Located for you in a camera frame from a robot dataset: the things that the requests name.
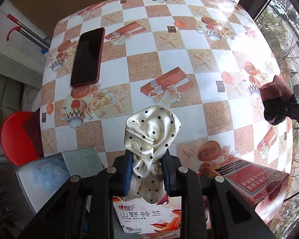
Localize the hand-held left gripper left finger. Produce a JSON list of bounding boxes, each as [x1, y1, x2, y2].
[[17, 153, 134, 239]]

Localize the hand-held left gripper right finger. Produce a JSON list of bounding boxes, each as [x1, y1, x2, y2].
[[161, 151, 277, 239]]

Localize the maroon and black fuzzy sock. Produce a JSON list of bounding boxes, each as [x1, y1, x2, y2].
[[259, 75, 298, 126]]

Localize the cream polka dot scrunchie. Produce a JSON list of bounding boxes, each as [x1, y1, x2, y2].
[[124, 106, 182, 204]]

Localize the grey cardboard box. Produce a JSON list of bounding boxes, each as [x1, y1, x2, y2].
[[15, 147, 108, 216]]

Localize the light blue fluffy scrunchie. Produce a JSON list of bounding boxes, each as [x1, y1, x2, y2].
[[30, 154, 68, 188]]

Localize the floral tissue pack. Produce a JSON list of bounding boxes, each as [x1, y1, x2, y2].
[[112, 195, 213, 235]]

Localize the red patterned medicine box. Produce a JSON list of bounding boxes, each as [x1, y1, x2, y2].
[[206, 157, 290, 224]]

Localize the checked printed tablecloth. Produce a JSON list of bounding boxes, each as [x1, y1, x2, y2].
[[39, 0, 294, 180]]

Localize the red plastic stool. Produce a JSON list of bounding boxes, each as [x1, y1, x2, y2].
[[0, 111, 41, 167]]

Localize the red-cased smartphone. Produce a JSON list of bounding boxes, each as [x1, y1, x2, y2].
[[70, 27, 106, 87]]

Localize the light sofa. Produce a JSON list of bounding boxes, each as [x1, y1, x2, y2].
[[0, 74, 23, 135]]

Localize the mop handles with red hook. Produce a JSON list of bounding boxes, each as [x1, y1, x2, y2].
[[6, 13, 51, 52]]

